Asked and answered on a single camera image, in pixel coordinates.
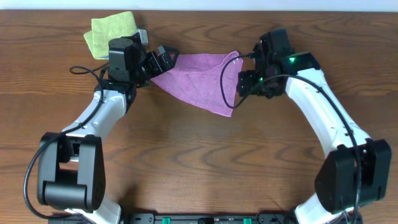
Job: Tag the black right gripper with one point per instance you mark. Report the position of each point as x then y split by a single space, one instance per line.
246 82

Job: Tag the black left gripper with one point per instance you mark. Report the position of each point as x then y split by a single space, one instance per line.
158 62

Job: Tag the purple microfiber cloth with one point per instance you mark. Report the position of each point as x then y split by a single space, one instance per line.
207 81

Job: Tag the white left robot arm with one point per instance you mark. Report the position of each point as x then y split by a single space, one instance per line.
71 173

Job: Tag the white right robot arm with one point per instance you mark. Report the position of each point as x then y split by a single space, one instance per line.
356 167

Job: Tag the green folded cloth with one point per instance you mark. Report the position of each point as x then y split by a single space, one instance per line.
108 28

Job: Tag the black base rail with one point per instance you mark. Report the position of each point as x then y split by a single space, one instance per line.
260 218

